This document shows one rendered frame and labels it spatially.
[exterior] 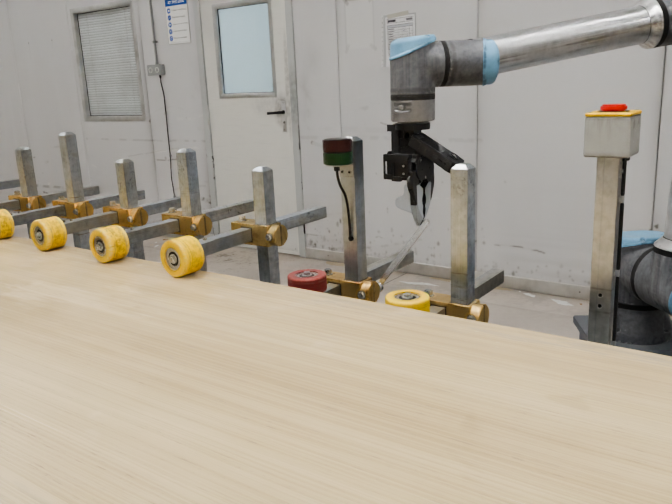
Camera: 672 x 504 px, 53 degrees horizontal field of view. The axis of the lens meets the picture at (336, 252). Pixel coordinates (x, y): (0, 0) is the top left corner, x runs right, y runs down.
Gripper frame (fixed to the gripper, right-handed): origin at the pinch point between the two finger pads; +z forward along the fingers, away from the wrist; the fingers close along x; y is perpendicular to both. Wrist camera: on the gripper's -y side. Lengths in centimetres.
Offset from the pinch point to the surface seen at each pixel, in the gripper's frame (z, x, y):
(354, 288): 14.0, 10.2, 10.7
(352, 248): 5.4, 9.5, 11.4
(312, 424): 10, 67, -22
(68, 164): -8, 10, 111
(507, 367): 9, 41, -35
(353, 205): -3.8, 9.5, 10.8
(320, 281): 9.9, 20.2, 12.0
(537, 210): 50, -256, 64
